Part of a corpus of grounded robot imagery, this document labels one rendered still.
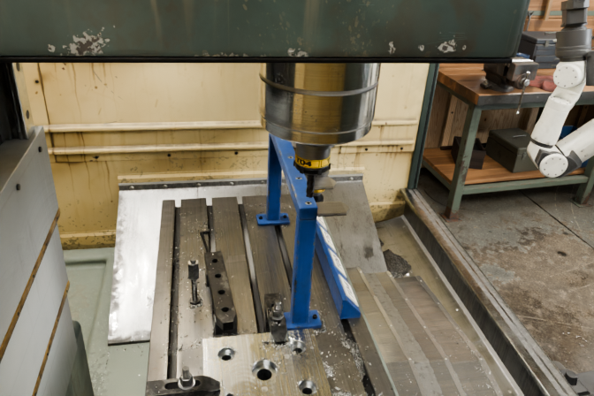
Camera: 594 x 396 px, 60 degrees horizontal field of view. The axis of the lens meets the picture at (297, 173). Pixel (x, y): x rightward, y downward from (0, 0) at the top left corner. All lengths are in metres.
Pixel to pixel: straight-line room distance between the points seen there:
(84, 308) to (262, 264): 0.67
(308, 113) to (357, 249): 1.21
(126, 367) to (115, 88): 0.84
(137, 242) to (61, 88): 0.54
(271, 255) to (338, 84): 0.90
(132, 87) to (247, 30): 1.24
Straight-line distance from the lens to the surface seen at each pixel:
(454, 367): 1.47
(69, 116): 1.83
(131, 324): 1.66
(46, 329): 1.02
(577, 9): 1.61
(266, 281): 1.38
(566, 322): 2.99
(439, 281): 1.84
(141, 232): 1.80
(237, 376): 1.04
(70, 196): 1.97
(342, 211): 1.08
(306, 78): 0.62
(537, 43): 3.78
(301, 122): 0.64
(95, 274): 1.98
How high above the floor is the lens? 1.78
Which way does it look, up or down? 28 degrees down
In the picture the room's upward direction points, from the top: 3 degrees clockwise
